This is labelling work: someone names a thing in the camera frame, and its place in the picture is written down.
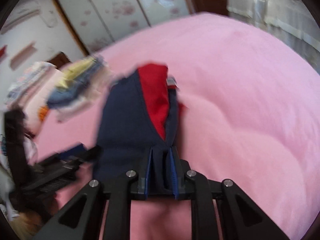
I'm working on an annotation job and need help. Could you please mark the pink pillow orange print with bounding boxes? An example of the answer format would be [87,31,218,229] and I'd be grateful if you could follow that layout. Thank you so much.
[23,69,62,137]

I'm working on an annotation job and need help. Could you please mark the yellow folded garment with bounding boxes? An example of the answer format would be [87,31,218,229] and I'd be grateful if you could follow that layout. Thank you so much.
[55,56,98,89]

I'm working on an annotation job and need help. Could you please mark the pink wall shelf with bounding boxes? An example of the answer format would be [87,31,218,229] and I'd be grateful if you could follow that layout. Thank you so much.
[10,41,37,70]

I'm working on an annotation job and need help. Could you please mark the blue folded denim jeans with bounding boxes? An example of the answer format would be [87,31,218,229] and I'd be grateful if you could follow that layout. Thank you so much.
[47,57,111,109]

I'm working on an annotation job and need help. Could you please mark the white pillow blue bag print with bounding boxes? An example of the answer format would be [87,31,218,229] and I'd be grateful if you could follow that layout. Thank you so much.
[5,132,36,211]

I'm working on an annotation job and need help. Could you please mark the white wall air conditioner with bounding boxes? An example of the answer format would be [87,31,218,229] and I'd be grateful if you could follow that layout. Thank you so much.
[1,1,41,34]

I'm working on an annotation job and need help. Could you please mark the red wall shelf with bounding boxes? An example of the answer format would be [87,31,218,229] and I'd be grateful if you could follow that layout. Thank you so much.
[0,45,7,62]

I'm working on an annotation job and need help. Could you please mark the light pink folded garment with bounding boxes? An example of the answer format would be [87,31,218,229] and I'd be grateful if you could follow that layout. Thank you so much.
[56,80,109,122]

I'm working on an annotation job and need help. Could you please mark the floral folded quilt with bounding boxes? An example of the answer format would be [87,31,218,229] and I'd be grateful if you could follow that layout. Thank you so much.
[4,61,56,107]

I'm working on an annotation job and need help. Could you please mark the pink bed blanket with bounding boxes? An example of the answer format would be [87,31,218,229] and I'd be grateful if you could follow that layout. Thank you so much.
[32,11,320,240]

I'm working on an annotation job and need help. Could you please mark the navy red varsity jacket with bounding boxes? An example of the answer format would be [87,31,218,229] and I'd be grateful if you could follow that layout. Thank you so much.
[93,63,180,197]

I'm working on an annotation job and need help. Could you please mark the cream lace covered furniture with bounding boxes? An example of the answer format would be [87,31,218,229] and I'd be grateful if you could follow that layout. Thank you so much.
[227,0,319,72]

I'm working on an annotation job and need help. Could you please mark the dark wooden headboard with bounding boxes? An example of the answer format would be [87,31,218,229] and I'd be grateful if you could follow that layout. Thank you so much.
[47,52,71,69]

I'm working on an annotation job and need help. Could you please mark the air conditioner white cable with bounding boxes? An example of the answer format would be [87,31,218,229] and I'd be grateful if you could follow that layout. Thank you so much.
[39,8,60,28]

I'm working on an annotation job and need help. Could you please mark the floral sliding wardrobe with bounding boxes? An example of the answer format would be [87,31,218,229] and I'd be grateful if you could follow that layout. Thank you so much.
[53,0,192,55]

